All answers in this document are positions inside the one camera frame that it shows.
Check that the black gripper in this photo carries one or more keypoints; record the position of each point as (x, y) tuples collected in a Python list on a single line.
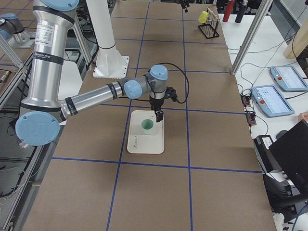
[(156, 104)]

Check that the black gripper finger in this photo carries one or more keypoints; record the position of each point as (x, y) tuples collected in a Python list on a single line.
[(184, 4)]

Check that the pale green cup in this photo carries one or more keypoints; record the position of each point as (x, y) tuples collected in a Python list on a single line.
[(147, 126)]

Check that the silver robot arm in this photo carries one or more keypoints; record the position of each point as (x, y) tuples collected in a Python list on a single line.
[(53, 93)]

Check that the yellow cup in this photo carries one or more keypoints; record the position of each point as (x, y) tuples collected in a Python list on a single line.
[(203, 17)]

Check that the cream rabbit tray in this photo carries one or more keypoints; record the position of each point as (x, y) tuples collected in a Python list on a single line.
[(138, 142)]

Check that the person's hand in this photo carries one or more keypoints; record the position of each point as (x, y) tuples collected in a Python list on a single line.
[(303, 116)]

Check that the red bottle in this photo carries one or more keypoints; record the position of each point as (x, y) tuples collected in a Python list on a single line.
[(228, 10)]

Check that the black bottle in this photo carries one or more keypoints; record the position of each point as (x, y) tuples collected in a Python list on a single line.
[(242, 8)]

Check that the orange terminal board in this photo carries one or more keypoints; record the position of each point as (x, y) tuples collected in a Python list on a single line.
[(248, 109)]

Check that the white chair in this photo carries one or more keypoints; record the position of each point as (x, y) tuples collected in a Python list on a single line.
[(70, 82)]

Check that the near blue teach pendant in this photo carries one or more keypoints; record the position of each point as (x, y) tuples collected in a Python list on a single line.
[(271, 102)]

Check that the blue teach pendant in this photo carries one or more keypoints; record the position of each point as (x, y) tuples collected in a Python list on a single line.
[(288, 78), (271, 102)]

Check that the black printer box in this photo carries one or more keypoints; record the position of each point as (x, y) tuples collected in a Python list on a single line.
[(262, 144)]

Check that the far blue teach pendant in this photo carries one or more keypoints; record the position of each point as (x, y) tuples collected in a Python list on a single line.
[(288, 78)]

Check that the black laptop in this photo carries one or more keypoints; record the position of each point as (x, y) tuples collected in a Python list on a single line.
[(291, 153)]

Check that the black wire cup rack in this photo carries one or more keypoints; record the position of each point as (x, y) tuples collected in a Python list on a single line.
[(210, 28)]

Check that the white central pedestal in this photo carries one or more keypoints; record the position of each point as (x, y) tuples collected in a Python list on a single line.
[(109, 62)]

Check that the aluminium frame post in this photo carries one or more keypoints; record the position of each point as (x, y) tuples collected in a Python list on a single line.
[(258, 19)]

